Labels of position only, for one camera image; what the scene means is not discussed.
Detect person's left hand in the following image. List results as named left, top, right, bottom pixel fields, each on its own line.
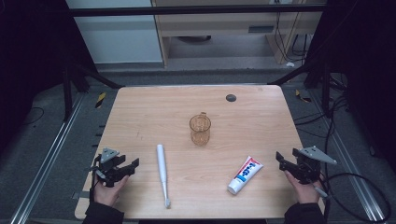
left=92, top=175, right=130, bottom=208

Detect white toothpaste tube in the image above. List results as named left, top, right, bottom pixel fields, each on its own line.
left=227, top=155, right=264, bottom=196

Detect black horizontal frame bar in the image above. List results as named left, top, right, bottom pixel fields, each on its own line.
left=66, top=4, right=328, bottom=18

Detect aluminium floor rail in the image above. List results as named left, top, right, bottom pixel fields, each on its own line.
left=8, top=92, right=86, bottom=224
left=307, top=90, right=387, bottom=223

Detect dark curtain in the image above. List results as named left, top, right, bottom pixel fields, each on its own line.
left=0, top=0, right=74, bottom=153
left=311, top=0, right=396, bottom=174

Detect black looped floor cable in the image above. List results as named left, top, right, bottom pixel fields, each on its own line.
left=322, top=172, right=392, bottom=224

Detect black hanging desk cables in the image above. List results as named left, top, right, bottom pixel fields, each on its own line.
left=273, top=11, right=313, bottom=63

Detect thin black floor cable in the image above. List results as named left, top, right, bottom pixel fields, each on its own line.
left=21, top=106, right=46, bottom=127

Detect light wooden desk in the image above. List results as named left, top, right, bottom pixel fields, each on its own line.
left=151, top=0, right=323, bottom=68

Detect amber transparent cup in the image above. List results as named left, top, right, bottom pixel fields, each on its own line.
left=189, top=111, right=212, bottom=147

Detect white cabinet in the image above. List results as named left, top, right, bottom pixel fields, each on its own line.
left=65, top=0, right=164, bottom=65

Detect black metal stand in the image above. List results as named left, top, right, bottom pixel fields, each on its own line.
left=61, top=59, right=125, bottom=122
left=267, top=62, right=332, bottom=117

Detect grey cable plug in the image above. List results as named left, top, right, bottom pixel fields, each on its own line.
left=312, top=185, right=330, bottom=200

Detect white electric toothbrush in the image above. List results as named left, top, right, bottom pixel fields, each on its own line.
left=156, top=144, right=172, bottom=209

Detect grey tape strip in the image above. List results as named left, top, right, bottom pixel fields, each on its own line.
left=72, top=190, right=92, bottom=201

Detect person's right hand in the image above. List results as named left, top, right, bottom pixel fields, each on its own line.
left=283, top=170, right=325, bottom=204

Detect bundle of black floor cables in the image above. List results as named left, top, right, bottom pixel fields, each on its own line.
left=293, top=74, right=351, bottom=139

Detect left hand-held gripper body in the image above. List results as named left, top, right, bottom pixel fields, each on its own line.
left=92, top=147, right=129, bottom=189

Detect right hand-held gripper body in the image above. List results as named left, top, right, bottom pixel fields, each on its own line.
left=292, top=145, right=338, bottom=185

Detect black yellow striped tape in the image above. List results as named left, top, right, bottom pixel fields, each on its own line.
left=94, top=91, right=107, bottom=109
left=294, top=89, right=312, bottom=104

